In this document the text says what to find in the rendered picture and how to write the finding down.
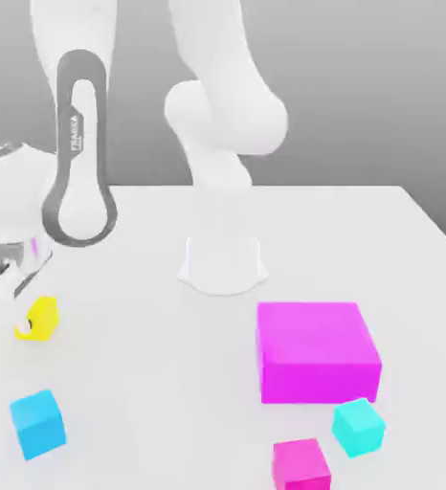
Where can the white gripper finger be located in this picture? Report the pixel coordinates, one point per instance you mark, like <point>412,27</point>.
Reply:
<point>21,319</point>

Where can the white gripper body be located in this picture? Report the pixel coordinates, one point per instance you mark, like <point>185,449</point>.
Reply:
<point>24,293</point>

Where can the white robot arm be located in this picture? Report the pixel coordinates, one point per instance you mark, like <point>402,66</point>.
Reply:
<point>227,115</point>

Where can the small blue cube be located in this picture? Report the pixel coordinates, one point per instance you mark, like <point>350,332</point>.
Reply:
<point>37,425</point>

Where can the small magenta cube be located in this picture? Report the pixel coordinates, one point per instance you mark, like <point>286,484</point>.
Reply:
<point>301,465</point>

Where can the small turquoise cube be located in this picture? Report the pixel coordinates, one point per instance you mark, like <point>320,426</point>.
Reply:
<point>359,428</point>

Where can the large magenta box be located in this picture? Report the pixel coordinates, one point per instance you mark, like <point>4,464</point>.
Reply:
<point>316,352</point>

